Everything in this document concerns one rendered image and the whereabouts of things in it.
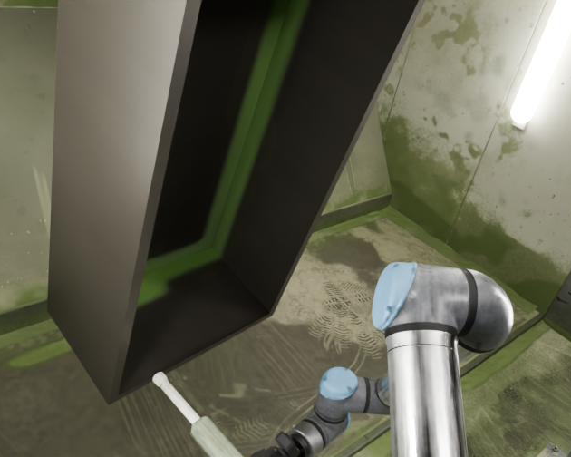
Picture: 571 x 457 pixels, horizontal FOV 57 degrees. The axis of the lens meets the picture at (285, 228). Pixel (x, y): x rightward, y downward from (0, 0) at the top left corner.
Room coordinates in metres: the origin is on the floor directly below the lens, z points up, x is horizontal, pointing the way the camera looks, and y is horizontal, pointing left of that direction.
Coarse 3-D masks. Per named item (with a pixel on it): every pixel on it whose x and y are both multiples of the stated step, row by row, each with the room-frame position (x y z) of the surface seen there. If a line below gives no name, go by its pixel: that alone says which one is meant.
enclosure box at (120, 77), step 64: (64, 0) 0.95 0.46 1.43; (128, 0) 0.82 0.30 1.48; (192, 0) 0.74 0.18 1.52; (256, 0) 1.35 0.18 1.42; (320, 0) 1.37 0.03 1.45; (384, 0) 1.26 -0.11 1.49; (64, 64) 0.96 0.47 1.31; (128, 64) 0.82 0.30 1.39; (192, 64) 1.25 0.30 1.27; (256, 64) 1.42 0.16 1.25; (320, 64) 1.35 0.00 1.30; (384, 64) 1.23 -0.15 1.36; (64, 128) 0.97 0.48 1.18; (128, 128) 0.82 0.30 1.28; (192, 128) 1.31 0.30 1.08; (256, 128) 1.46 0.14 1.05; (320, 128) 1.32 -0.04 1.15; (64, 192) 0.98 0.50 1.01; (128, 192) 0.82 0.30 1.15; (192, 192) 1.39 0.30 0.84; (256, 192) 1.44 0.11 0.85; (320, 192) 1.29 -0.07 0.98; (64, 256) 1.00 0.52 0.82; (128, 256) 0.82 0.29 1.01; (192, 256) 1.48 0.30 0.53; (256, 256) 1.41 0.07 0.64; (64, 320) 1.01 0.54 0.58; (128, 320) 0.83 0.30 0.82; (192, 320) 1.21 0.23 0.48; (256, 320) 1.27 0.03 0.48; (128, 384) 0.94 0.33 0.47
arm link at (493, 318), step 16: (480, 288) 0.71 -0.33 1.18; (496, 288) 0.73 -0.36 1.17; (480, 304) 0.69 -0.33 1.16; (496, 304) 0.70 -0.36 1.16; (480, 320) 0.68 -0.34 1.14; (496, 320) 0.69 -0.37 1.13; (512, 320) 0.73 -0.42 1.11; (464, 336) 0.69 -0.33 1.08; (480, 336) 0.69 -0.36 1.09; (496, 336) 0.70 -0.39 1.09; (464, 352) 0.75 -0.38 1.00; (480, 352) 0.72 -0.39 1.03; (368, 384) 0.95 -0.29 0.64; (384, 384) 0.91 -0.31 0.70; (368, 400) 0.92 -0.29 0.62; (384, 400) 0.90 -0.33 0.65
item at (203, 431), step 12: (156, 384) 0.90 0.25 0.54; (168, 384) 0.90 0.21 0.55; (180, 396) 0.87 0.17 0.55; (180, 408) 0.84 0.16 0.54; (192, 420) 0.81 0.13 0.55; (204, 420) 0.81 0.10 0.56; (192, 432) 0.79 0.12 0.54; (204, 432) 0.78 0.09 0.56; (216, 432) 0.79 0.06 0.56; (204, 444) 0.76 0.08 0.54; (216, 444) 0.75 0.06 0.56; (228, 444) 0.76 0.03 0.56; (216, 456) 0.73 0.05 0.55; (228, 456) 0.73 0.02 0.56; (240, 456) 0.74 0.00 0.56
